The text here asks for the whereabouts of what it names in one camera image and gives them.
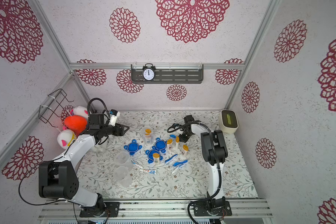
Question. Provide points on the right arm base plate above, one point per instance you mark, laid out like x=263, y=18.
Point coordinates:
x=214, y=208

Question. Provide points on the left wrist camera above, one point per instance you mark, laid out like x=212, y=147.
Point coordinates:
x=114, y=114

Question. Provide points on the left blue container lid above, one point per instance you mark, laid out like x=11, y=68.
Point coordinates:
x=133, y=147

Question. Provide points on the blue toothbrush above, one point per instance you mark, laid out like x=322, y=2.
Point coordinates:
x=179, y=163
x=172, y=158

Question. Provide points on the grey wall shelf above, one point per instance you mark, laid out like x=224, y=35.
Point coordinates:
x=167, y=76

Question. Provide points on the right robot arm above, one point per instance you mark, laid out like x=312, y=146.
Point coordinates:
x=214, y=152

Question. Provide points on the upper right blue lid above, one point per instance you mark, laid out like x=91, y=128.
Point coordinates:
x=160, y=145

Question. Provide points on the cream box with green window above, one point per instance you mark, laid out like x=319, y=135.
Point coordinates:
x=228, y=122

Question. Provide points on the slim yellow cap tube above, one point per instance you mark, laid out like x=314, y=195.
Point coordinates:
x=148, y=140

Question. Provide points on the red white toothpaste tube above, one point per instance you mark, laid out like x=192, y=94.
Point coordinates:
x=149, y=171

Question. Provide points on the white small plush dog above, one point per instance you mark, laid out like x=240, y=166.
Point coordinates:
x=100, y=147

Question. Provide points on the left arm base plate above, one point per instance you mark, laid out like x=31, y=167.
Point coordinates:
x=105, y=209

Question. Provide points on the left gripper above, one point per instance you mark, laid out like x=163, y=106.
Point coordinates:
x=117, y=127

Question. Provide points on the black alarm clock on shelf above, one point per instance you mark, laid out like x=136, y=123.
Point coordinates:
x=149, y=72

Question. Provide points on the upper white pink plush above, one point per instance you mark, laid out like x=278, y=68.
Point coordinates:
x=80, y=111

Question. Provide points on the white pink plush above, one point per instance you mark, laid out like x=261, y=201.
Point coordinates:
x=80, y=111
x=66, y=138

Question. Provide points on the blue toothbrush upper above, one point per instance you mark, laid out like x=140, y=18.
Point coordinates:
x=172, y=158

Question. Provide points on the lower middle blue lid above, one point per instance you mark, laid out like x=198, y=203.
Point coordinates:
x=149, y=154

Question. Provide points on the clear plastic container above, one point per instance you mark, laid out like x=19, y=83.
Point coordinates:
x=123, y=159
x=143, y=134
x=122, y=176

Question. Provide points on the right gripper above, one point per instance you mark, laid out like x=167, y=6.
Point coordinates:
x=182, y=136

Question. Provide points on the red plush toy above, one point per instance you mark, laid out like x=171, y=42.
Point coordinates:
x=76, y=123

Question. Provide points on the blue toothbrush middle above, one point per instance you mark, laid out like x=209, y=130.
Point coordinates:
x=179, y=163

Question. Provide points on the lower white pink plush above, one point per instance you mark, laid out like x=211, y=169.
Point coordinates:
x=66, y=138

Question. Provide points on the wrapped toothbrush lower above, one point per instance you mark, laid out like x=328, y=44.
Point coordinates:
x=178, y=168

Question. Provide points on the black wire basket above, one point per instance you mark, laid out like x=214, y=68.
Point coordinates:
x=58, y=106

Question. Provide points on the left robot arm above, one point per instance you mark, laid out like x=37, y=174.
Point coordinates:
x=58, y=179

